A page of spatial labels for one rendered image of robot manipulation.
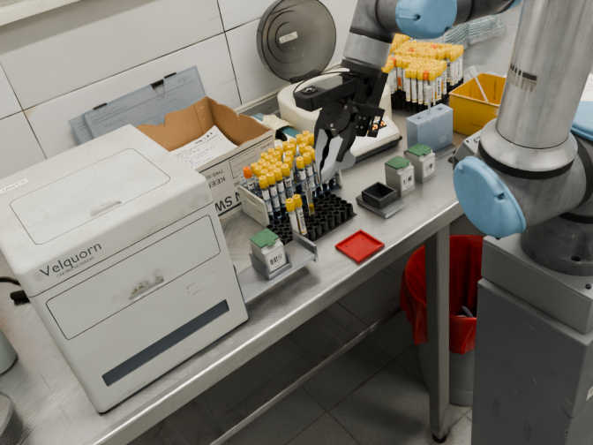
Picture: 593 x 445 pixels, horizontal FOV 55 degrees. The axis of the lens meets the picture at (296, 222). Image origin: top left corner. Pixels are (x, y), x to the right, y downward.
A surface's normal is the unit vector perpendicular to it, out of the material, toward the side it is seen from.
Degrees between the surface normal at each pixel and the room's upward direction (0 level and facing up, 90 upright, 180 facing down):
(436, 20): 83
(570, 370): 90
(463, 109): 90
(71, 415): 0
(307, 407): 0
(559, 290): 90
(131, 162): 0
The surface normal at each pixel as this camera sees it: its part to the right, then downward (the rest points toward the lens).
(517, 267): -0.79, 0.46
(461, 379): -0.22, 0.67
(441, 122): 0.48, 0.47
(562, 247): -0.60, 0.28
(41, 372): -0.15, -0.79
